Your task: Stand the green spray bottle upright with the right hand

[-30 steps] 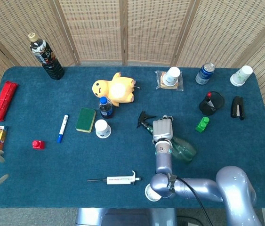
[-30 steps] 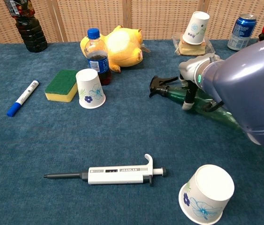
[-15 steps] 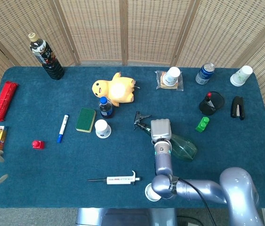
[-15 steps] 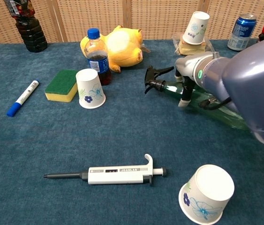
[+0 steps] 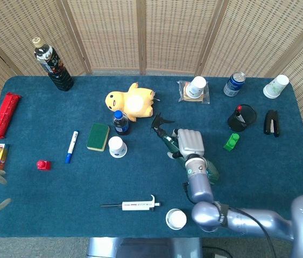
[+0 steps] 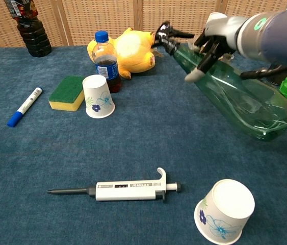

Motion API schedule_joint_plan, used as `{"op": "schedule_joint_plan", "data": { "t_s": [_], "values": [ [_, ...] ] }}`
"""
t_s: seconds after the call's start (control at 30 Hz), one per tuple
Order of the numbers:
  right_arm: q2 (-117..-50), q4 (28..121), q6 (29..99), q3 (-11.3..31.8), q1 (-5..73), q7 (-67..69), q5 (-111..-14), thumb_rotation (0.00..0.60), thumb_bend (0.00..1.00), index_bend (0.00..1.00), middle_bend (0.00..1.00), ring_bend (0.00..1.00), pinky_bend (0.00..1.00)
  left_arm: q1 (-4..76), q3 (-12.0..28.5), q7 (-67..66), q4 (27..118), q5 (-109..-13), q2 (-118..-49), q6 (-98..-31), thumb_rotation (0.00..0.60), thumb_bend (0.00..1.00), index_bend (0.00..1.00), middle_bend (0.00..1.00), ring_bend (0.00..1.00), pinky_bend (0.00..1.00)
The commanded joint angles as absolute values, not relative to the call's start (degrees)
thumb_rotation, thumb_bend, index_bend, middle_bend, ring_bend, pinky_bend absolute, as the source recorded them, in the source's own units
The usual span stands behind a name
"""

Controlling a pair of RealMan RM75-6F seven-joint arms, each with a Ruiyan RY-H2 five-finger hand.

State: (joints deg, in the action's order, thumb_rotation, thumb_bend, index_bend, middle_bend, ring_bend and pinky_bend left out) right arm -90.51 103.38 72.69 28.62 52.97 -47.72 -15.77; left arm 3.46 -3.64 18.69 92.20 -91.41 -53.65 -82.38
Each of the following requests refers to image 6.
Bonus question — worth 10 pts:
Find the blue table cloth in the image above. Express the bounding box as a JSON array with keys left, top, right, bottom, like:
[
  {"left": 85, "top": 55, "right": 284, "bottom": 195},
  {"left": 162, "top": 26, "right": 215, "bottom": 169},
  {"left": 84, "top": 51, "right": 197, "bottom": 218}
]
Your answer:
[{"left": 0, "top": 43, "right": 287, "bottom": 245}]

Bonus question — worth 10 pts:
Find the green and yellow sponge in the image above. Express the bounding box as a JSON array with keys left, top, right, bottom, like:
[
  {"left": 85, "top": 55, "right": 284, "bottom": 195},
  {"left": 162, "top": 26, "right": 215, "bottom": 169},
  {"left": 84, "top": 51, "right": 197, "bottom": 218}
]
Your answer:
[{"left": 48, "top": 75, "right": 86, "bottom": 112}]

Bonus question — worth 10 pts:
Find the green spray bottle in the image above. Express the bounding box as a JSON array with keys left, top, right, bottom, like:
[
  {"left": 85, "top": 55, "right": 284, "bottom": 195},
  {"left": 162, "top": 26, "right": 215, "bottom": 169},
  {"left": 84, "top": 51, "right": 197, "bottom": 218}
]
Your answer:
[{"left": 155, "top": 21, "right": 287, "bottom": 142}]

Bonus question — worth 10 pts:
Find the yellow plush duck toy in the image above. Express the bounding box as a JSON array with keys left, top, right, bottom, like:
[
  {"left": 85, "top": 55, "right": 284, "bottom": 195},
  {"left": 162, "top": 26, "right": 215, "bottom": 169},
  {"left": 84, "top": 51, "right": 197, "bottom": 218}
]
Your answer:
[{"left": 86, "top": 27, "right": 164, "bottom": 80}]

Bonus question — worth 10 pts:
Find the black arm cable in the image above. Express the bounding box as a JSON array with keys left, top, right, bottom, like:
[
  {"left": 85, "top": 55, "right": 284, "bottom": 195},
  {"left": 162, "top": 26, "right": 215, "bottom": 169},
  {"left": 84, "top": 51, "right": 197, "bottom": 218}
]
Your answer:
[{"left": 240, "top": 60, "right": 287, "bottom": 80}]

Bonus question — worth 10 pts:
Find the white lab pipette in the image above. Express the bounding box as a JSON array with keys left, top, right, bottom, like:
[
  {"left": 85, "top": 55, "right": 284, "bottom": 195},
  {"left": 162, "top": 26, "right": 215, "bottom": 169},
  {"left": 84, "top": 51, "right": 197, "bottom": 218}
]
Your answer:
[{"left": 46, "top": 167, "right": 182, "bottom": 204}]

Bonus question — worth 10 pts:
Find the large dark tea bottle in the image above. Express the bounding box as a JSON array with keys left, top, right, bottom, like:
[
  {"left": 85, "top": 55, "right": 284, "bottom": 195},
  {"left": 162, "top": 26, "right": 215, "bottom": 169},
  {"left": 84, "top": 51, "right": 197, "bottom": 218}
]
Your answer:
[{"left": 4, "top": 0, "right": 53, "bottom": 58}]

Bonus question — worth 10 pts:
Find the small blue-capped cola bottle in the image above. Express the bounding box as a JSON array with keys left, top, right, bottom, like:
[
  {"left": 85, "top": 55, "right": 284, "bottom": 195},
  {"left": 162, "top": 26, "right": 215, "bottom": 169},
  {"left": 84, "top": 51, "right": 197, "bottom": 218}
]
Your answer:
[{"left": 91, "top": 30, "right": 122, "bottom": 94}]

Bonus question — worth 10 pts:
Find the bamboo folding screen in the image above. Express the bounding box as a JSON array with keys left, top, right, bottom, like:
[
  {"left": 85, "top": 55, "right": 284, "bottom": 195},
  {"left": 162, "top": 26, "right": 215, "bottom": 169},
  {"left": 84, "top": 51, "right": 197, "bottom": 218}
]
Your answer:
[{"left": 0, "top": 0, "right": 287, "bottom": 48}]

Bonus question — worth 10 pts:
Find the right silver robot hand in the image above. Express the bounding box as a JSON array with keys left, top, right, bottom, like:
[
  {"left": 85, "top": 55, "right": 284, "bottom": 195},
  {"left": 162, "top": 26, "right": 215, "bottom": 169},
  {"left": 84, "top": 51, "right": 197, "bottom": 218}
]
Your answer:
[{"left": 185, "top": 15, "right": 244, "bottom": 83}]

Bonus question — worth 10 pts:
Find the blue whiteboard marker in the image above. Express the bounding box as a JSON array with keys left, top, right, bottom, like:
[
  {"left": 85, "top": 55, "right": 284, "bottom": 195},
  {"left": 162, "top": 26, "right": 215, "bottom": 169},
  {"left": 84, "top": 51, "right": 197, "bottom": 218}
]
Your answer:
[{"left": 7, "top": 87, "right": 43, "bottom": 128}]

